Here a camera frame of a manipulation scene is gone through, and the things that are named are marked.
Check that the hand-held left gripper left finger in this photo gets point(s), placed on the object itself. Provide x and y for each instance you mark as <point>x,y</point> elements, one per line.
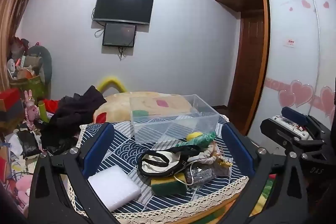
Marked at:
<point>98,150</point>

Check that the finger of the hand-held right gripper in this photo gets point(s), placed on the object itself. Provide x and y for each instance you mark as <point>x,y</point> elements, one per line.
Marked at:
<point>273,128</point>
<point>294,113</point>

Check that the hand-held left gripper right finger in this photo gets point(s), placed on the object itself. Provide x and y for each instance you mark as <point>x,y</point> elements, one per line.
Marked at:
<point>237,150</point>

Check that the green yellow patterned cloth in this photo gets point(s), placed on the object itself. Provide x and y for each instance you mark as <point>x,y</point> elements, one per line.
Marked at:
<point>202,140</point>

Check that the silver mesh scourer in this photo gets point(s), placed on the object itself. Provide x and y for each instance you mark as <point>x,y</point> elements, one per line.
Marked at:
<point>207,174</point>

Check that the white foam block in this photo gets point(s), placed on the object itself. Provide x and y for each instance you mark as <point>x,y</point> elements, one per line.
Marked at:
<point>114,188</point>

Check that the yellow soft ball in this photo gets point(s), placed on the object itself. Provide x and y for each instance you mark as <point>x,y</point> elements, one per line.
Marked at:
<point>194,135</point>

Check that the black trimmed white cloth bag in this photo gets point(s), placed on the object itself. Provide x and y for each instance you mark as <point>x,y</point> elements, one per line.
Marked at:
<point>157,163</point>

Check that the clear plastic storage box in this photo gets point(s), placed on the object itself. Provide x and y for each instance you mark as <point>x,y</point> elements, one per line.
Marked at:
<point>173,119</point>

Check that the green yellow sponge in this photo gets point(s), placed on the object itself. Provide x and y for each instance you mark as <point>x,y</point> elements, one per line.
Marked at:
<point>168,186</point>

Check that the white plastic device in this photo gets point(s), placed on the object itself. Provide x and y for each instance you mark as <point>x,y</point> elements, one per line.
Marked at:
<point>291,128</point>

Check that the black clothes pile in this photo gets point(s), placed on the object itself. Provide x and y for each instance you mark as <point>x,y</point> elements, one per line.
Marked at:
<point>73,113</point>

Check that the beige printed blanket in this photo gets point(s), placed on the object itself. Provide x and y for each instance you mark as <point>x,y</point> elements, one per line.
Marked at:
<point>118,106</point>

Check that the brown wooden door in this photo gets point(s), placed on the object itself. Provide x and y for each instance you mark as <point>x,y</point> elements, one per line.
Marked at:
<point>248,69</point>

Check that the red cloth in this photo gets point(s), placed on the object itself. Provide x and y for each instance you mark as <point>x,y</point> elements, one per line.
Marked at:
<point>52,106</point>

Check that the green tube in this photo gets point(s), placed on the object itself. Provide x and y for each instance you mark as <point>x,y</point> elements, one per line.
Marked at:
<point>43,111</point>

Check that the yellow foam tube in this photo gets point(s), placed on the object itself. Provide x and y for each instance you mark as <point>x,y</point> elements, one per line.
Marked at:
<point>105,82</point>

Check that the black plastic bag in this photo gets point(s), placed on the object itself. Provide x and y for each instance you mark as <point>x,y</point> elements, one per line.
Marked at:
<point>29,144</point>

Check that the red white sticker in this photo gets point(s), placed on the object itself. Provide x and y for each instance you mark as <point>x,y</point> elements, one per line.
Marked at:
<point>290,43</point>

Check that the pink bunny toy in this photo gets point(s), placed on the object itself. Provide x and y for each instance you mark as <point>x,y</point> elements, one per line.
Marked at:
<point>31,108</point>

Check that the green box of clutter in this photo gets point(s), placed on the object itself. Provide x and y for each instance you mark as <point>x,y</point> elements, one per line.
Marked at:
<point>34,87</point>

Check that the wooden wardrobe with heart doors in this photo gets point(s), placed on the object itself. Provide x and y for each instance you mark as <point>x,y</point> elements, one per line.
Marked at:
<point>291,16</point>

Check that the red box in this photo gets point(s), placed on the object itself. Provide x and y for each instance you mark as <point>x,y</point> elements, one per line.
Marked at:
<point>10,98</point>

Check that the small black monitor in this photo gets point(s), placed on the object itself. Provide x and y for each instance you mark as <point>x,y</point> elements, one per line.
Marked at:
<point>119,34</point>

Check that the striped brown curtain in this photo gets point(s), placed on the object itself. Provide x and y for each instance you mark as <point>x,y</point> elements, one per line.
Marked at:
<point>15,11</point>

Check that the wall mounted black television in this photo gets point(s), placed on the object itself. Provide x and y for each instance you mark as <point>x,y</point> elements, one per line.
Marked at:
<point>123,6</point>

